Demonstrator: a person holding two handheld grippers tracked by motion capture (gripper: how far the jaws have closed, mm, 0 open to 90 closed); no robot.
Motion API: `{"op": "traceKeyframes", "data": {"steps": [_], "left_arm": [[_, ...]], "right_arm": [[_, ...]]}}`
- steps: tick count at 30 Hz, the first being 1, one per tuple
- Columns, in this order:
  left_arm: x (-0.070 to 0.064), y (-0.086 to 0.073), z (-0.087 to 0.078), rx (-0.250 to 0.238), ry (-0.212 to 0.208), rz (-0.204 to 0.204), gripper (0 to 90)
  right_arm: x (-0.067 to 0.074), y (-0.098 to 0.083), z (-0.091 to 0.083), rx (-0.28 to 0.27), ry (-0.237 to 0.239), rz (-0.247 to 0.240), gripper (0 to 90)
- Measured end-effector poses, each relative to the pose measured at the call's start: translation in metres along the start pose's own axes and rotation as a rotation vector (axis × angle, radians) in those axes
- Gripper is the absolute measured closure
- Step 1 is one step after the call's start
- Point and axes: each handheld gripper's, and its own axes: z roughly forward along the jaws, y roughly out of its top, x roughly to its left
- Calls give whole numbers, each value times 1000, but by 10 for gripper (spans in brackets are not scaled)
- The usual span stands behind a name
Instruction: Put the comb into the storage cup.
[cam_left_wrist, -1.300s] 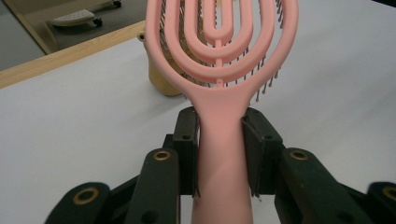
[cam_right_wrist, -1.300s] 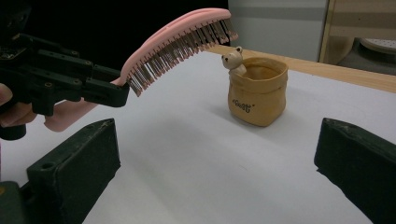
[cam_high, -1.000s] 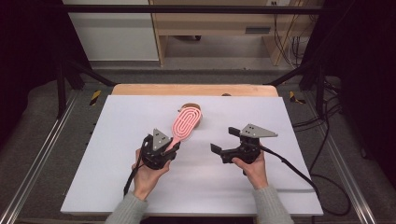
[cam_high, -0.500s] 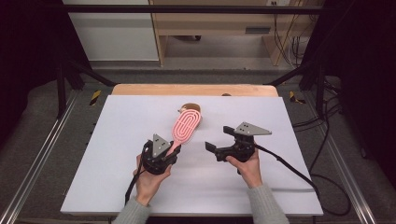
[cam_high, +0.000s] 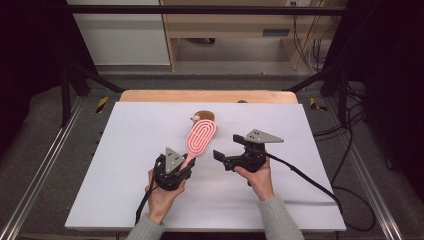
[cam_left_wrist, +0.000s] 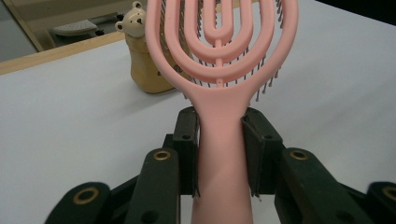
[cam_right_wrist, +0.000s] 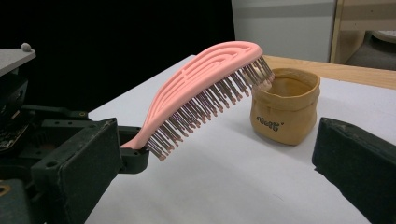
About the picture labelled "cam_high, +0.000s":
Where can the aluminium floor rail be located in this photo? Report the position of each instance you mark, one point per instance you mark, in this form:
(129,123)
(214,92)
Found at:
(43,166)
(370,180)

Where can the black metal frame stand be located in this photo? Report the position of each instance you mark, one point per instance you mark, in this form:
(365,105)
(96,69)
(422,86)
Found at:
(333,80)
(83,80)

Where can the person's left hand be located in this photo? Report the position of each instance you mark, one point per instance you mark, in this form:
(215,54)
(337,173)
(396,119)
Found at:
(163,200)

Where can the black horizontal frame bar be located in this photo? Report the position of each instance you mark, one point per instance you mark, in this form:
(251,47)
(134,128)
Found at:
(200,10)

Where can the white cabinet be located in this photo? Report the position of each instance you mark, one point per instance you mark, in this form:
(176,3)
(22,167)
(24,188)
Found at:
(123,36)

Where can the yellow black tape marker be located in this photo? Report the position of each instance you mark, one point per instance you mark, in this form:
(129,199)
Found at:
(102,104)
(316,105)

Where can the pink hairbrush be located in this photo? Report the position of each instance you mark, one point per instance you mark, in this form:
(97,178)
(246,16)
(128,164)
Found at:
(200,136)

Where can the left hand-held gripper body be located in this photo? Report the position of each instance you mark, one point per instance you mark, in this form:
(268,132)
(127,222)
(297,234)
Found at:
(171,160)

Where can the person's right hand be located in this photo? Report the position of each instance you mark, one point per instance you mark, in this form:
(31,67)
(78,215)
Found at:
(258,181)

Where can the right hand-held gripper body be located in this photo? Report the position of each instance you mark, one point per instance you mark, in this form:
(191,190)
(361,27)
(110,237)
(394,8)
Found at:
(253,155)

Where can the wooden shelf furniture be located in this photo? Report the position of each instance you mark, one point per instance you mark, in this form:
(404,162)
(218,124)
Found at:
(233,23)

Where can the wooden table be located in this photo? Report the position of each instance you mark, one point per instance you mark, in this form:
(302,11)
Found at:
(200,96)

